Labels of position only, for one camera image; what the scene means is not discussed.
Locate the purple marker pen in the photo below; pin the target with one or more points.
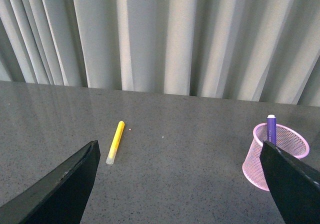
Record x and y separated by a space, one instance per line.
272 129

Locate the grey pleated curtain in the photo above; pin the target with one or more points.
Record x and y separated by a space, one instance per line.
253 50

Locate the yellow marker pen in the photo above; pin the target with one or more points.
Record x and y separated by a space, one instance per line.
115 143

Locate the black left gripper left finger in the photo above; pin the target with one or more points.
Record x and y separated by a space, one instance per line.
61 196

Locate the pink mesh pen cup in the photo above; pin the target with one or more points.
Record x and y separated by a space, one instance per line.
286 138

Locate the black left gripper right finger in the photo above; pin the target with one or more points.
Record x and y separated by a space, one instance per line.
294 185

